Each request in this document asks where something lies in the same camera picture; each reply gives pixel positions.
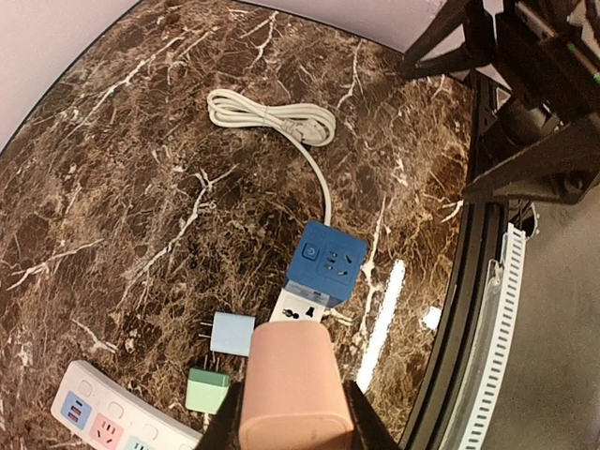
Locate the blue cube socket adapter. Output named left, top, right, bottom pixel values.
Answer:
left=283, top=220, right=368, bottom=308

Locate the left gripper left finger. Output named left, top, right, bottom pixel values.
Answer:
left=195, top=382, right=245, bottom=450

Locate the white coiled cable small strip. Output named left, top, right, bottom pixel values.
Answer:
left=206, top=88, right=337, bottom=226

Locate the pink plug adapter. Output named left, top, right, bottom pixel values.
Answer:
left=238, top=321, right=354, bottom=449

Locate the green plug adapter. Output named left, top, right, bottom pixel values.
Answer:
left=185, top=357, right=231, bottom=414

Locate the white slotted cable duct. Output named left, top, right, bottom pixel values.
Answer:
left=457, top=224, right=526, bottom=449

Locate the long white colourful power strip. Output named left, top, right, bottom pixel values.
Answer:
left=51, top=360, right=202, bottom=450

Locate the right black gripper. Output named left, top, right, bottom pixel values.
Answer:
left=399, top=0, right=599, bottom=204

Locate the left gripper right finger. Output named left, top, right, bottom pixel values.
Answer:
left=344, top=381, right=398, bottom=450

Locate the small white power strip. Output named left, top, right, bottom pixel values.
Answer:
left=269, top=281, right=330, bottom=323

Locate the black front table rail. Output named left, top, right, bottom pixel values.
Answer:
left=399, top=72, right=508, bottom=449

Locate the light blue plug adapter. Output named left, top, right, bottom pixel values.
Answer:
left=201, top=311, right=255, bottom=357

